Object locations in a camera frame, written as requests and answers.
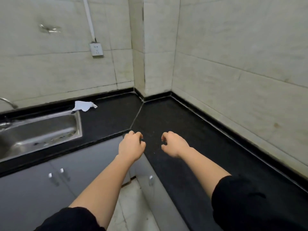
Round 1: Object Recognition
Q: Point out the person's right hand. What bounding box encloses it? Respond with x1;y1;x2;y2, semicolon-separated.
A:
160;131;193;159

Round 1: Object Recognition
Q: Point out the group of white cloths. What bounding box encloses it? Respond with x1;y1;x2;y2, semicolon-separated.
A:
72;100;98;112

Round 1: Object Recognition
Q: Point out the chrome sink faucet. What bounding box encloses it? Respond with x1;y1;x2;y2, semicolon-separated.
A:
0;97;19;110

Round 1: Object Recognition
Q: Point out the white wall socket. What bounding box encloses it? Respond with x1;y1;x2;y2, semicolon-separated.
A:
89;42;104;57

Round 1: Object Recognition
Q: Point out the person's left hand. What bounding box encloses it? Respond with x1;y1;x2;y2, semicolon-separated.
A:
117;130;147;164

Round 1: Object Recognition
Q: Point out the person's right forearm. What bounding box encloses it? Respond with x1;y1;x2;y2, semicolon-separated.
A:
183;148;232;200

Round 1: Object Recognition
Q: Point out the white cable conduit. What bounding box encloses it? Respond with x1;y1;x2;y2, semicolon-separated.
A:
82;0;97;44

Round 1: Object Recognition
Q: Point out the grey cabinet door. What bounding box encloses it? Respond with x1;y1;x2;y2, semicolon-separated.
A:
0;136;132;231

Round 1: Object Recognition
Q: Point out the steel sink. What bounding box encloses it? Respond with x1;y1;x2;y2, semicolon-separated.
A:
0;110;83;163

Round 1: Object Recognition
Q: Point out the person's left forearm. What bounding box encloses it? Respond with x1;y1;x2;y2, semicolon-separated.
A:
68;155;135;229

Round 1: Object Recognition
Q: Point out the clear adhesive wall patch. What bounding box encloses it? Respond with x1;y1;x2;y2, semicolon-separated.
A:
39;23;61;34

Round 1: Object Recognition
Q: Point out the grey cupboard door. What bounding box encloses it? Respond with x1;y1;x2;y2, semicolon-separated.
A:
130;153;191;231

